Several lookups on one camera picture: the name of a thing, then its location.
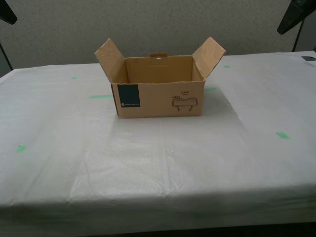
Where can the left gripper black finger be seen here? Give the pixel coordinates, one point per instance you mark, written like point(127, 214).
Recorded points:
point(7, 11)

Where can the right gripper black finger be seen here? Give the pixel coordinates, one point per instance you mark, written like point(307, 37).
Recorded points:
point(296, 13)

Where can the brown cardboard box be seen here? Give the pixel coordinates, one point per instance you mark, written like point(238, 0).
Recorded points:
point(153, 101)

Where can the flat black object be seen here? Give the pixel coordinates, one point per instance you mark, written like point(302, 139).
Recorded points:
point(309, 58)

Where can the faint green tape strip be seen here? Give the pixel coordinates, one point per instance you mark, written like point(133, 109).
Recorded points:
point(100, 96)
point(210, 89)

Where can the dark desk with white cover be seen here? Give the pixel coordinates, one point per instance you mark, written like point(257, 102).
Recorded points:
point(158, 160)

